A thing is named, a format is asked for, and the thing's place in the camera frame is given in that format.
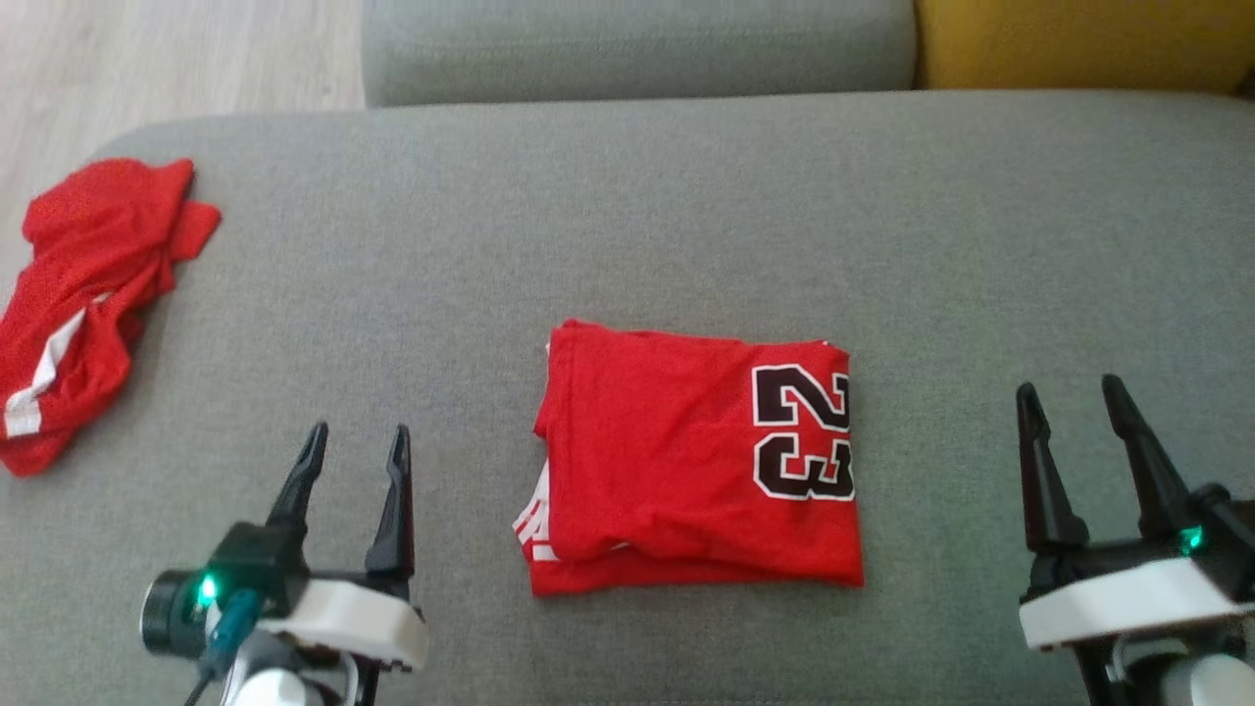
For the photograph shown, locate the large grey sofa chaise cushion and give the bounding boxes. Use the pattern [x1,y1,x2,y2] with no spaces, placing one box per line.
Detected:
[0,89,1255,706]

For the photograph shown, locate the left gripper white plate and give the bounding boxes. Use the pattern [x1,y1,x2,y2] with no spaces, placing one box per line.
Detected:
[140,421,430,706]

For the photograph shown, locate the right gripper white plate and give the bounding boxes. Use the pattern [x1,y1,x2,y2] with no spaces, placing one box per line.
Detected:
[1014,374,1255,706]

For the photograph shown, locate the red jersey with number 23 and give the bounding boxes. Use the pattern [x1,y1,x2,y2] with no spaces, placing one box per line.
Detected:
[511,318,867,598]

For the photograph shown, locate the large yellow sofa back cushion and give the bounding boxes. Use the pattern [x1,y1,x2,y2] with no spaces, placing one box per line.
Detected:
[913,0,1255,97]

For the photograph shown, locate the red shorts with white stripe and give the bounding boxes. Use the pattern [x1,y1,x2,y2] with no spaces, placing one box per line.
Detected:
[0,156,223,479]

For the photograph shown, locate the left arm cable teal connector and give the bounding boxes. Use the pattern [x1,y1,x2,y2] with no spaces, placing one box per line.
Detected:
[181,587,267,706]

